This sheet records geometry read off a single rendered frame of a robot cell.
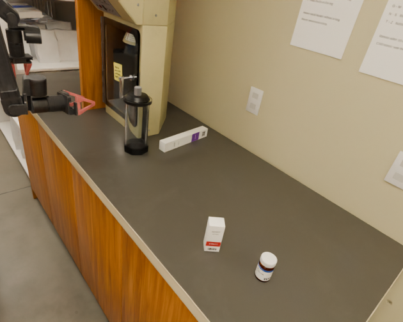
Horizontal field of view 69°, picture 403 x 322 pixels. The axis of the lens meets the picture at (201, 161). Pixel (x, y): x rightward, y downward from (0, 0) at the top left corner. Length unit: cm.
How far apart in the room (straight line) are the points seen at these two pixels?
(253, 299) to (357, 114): 71
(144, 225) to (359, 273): 63
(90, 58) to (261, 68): 79
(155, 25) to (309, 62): 59
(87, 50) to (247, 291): 122
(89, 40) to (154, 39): 39
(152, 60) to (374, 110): 83
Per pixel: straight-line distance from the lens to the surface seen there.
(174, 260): 83
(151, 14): 122
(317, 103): 121
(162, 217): 94
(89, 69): 157
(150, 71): 127
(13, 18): 149
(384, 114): 113
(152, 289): 103
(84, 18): 151
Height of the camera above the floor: 158
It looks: 31 degrees down
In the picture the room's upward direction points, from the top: 10 degrees clockwise
